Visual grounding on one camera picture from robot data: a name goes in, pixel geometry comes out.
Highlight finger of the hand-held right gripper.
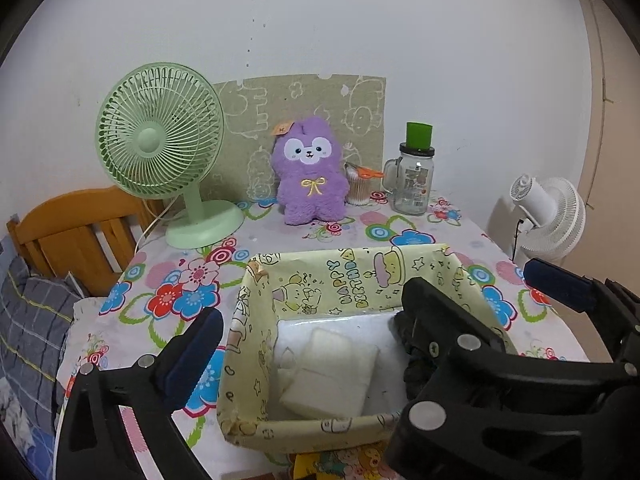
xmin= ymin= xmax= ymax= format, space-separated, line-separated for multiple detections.
xmin=524 ymin=258 xmax=640 ymax=365

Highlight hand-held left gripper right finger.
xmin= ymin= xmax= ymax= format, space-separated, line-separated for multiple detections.
xmin=385 ymin=276 xmax=640 ymax=480

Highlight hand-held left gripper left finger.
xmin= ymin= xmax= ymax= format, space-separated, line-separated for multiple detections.
xmin=54 ymin=306 xmax=224 ymax=480

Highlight dark grey cloth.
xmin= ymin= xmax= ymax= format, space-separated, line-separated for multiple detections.
xmin=391 ymin=310 xmax=441 ymax=402

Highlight yellow cartoon storage box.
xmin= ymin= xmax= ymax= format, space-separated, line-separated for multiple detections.
xmin=216 ymin=244 xmax=518 ymax=453

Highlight yellow cartoon printed packet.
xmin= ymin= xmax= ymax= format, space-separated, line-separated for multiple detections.
xmin=292 ymin=447 xmax=388 ymax=480

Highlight white floor fan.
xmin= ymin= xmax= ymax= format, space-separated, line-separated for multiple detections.
xmin=509 ymin=174 xmax=587 ymax=267

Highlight floral tablecloth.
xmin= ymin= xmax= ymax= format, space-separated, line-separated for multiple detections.
xmin=52 ymin=192 xmax=591 ymax=480

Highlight glass jar mug green lid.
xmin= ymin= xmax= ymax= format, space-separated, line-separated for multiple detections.
xmin=382 ymin=121 xmax=437 ymax=216

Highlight beige door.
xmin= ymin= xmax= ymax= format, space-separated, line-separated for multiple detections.
xmin=574 ymin=0 xmax=640 ymax=286

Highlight toothpick jar with orange lid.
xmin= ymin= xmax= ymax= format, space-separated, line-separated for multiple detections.
xmin=345 ymin=164 xmax=373 ymax=207

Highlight grey plaid blanket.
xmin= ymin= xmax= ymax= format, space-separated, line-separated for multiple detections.
xmin=0 ymin=234 xmax=91 ymax=441

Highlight purple plush toy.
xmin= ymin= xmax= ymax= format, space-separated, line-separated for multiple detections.
xmin=270 ymin=115 xmax=351 ymax=226

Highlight blue patterned bed sheet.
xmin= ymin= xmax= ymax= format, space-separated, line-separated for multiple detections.
xmin=0 ymin=380 xmax=56 ymax=480

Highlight green desk fan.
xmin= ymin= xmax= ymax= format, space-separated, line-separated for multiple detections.
xmin=96 ymin=61 xmax=245 ymax=250

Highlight white desk fan cable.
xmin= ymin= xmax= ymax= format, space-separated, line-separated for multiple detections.
xmin=132 ymin=199 xmax=188 ymax=256

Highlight orange-handled scissors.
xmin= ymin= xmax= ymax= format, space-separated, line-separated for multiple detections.
xmin=345 ymin=162 xmax=385 ymax=179

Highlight beige cartoon wall mat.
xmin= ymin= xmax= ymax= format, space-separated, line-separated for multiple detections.
xmin=207 ymin=74 xmax=387 ymax=206

